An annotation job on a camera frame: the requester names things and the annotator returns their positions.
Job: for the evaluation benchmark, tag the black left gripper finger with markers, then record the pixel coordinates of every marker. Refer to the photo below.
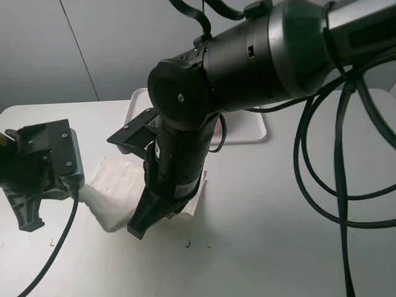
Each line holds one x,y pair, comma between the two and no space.
25,207

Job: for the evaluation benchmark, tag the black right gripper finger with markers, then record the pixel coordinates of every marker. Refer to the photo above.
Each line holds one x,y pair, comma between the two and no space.
151,208

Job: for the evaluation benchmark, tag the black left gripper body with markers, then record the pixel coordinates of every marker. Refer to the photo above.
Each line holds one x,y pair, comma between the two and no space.
27,164

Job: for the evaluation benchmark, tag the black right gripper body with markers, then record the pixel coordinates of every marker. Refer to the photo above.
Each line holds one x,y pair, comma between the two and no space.
174,164

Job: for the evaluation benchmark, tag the cream white towel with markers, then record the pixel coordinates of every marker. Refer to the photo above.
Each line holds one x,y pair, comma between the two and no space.
113,192

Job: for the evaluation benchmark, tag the pink towel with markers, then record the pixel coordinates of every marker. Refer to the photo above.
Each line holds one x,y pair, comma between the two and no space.
218,128

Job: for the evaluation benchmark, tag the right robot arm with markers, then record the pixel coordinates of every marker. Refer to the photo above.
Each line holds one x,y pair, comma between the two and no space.
280,52

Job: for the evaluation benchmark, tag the white plastic tray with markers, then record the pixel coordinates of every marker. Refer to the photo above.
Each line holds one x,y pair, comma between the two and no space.
243,127

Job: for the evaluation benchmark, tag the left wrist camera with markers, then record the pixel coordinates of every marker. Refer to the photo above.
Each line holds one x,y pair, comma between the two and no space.
54,144

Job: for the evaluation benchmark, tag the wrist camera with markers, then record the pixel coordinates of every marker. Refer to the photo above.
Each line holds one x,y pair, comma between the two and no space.
54,144
136,135

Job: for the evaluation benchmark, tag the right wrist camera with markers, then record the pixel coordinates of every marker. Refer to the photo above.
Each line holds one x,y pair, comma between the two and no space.
136,135

